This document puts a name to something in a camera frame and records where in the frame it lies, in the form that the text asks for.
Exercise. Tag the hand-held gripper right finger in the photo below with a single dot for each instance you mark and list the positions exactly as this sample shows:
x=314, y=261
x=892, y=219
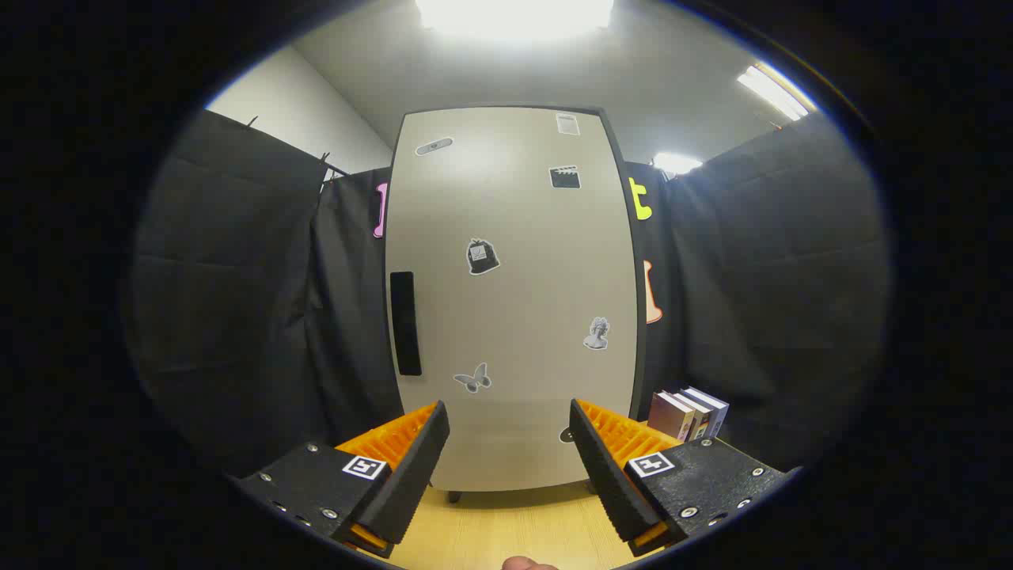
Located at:
x=605, y=475

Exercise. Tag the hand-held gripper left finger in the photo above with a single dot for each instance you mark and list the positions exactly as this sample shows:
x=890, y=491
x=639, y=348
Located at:
x=411, y=475

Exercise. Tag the brown spine book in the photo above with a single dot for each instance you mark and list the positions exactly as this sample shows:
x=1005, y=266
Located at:
x=701, y=423

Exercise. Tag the dark grey cabinet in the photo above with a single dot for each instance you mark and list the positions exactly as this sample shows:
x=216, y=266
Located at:
x=640, y=356

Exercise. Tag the black backdrop cloth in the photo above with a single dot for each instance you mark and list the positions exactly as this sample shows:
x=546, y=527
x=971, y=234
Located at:
x=237, y=277

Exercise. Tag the small ceiling light panel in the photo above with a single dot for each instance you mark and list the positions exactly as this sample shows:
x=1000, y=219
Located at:
x=677, y=163

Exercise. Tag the long ceiling light strip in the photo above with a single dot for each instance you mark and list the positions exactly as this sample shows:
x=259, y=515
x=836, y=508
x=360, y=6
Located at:
x=775, y=91

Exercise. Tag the large ceiling light panel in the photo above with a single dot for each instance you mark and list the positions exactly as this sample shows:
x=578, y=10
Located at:
x=514, y=16

